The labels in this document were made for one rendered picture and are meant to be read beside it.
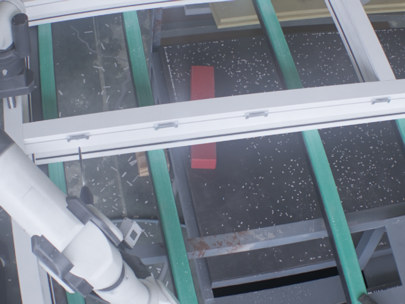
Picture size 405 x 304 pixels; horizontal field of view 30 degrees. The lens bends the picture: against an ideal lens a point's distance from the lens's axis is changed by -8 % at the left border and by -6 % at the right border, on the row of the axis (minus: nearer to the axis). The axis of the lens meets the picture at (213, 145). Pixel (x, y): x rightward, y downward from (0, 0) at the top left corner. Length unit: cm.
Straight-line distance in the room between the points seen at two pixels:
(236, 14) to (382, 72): 61
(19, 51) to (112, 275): 51
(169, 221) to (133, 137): 20
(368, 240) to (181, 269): 47
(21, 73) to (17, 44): 11
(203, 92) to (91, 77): 92
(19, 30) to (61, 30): 167
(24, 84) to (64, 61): 140
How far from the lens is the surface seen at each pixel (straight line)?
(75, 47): 306
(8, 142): 118
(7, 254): 244
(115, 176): 270
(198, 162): 199
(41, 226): 116
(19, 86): 163
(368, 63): 188
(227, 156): 204
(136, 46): 189
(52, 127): 166
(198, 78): 214
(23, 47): 151
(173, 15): 275
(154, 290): 134
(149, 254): 163
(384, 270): 199
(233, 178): 201
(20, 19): 148
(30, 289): 148
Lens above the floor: 227
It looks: 55 degrees down
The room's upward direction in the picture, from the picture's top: 8 degrees clockwise
